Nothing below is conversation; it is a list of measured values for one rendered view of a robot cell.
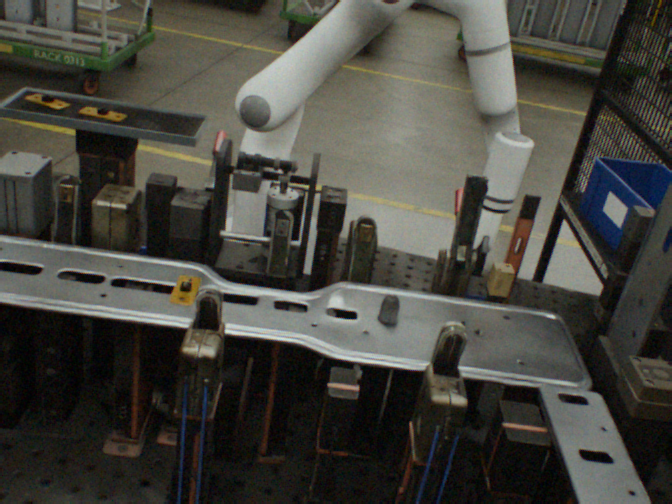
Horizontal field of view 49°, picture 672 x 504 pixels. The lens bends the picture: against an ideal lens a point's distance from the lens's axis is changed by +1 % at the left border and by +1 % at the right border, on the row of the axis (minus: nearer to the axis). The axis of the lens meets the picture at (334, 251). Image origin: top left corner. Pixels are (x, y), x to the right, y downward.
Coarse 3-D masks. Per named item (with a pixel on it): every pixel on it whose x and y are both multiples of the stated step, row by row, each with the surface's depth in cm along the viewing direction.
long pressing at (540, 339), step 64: (0, 256) 122; (64, 256) 125; (128, 256) 127; (128, 320) 113; (256, 320) 116; (320, 320) 119; (448, 320) 125; (512, 320) 128; (512, 384) 113; (576, 384) 115
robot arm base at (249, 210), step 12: (264, 180) 170; (240, 192) 174; (264, 192) 172; (240, 204) 175; (252, 204) 173; (264, 204) 174; (240, 216) 176; (252, 216) 175; (264, 216) 175; (228, 228) 184; (240, 228) 178; (252, 228) 177
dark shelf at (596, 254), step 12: (564, 192) 178; (576, 192) 179; (564, 204) 176; (576, 204) 173; (576, 216) 167; (576, 228) 166; (588, 228) 161; (588, 240) 158; (600, 240) 156; (600, 252) 151; (612, 252) 152; (600, 264) 150; (660, 312) 132
